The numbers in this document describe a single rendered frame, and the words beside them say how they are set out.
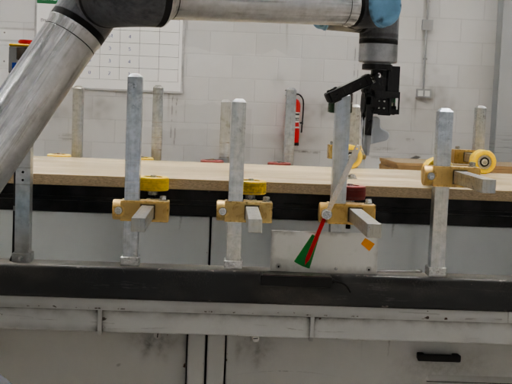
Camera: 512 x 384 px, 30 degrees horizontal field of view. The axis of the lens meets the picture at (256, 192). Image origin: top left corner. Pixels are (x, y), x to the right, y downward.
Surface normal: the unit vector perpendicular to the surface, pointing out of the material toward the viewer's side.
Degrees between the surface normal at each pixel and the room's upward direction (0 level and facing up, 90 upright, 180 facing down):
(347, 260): 90
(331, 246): 90
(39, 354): 90
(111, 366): 90
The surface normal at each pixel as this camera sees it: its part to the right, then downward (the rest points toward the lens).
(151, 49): 0.06, 0.09
